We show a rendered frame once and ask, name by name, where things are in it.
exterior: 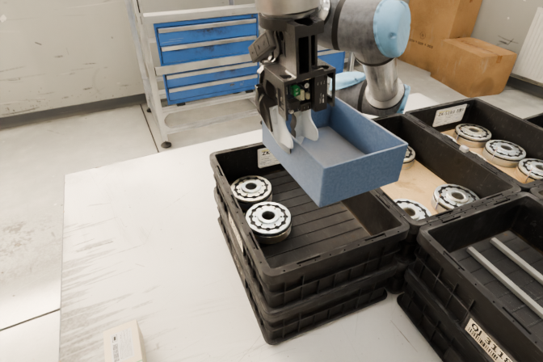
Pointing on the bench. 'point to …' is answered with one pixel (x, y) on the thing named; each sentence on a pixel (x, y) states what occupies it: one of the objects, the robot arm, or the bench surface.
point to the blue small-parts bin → (341, 154)
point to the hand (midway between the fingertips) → (289, 142)
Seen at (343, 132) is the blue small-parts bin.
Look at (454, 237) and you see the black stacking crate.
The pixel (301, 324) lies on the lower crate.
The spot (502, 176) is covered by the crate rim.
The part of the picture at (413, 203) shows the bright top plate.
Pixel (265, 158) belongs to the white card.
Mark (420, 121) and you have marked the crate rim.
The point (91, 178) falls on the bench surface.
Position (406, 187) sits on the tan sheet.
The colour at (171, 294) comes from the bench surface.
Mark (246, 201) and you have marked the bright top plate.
